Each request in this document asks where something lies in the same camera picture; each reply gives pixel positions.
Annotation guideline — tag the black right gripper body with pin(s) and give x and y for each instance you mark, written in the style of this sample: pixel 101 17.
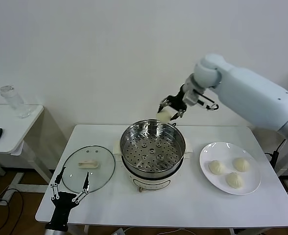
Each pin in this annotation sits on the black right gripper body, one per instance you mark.
pixel 178 101

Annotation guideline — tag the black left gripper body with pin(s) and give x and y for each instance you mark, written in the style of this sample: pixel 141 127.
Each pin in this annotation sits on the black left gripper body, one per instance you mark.
pixel 62 208

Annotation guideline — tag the white side table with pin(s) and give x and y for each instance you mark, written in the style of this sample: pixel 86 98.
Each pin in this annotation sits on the white side table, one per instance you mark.
pixel 9 122

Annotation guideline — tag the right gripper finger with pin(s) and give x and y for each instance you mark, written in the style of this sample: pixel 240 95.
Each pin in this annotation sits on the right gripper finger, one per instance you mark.
pixel 179 114
pixel 164 102

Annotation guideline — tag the white steamed baozi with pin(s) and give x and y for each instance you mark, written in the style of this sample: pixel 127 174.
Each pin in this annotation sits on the white steamed baozi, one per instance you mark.
pixel 216 167
pixel 164 116
pixel 241 164
pixel 234 180

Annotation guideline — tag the stainless steel steamer basket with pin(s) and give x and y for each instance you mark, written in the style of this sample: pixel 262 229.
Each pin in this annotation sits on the stainless steel steamer basket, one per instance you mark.
pixel 153 151

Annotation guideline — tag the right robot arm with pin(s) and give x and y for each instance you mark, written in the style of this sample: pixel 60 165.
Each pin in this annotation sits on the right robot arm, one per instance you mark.
pixel 251 98

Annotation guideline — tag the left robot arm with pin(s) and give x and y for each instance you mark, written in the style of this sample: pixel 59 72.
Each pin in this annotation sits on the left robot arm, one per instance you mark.
pixel 54 230

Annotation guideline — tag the white electric cooking pot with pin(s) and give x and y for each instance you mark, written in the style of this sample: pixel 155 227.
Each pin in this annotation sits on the white electric cooking pot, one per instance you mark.
pixel 151 183

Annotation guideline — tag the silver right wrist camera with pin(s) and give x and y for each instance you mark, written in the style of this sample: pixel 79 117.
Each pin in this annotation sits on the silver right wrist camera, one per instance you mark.
pixel 190 98

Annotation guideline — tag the white round plate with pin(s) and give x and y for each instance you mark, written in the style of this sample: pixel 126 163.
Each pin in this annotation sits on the white round plate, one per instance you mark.
pixel 212 151

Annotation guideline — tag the clear glass jar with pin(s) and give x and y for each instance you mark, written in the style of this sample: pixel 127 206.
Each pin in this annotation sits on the clear glass jar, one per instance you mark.
pixel 16 102

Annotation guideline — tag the round glass pot lid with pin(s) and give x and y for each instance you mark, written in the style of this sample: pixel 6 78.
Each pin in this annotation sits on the round glass pot lid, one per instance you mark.
pixel 103 159

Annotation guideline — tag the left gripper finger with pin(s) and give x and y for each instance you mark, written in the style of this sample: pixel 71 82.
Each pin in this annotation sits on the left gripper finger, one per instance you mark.
pixel 85 183
pixel 57 182

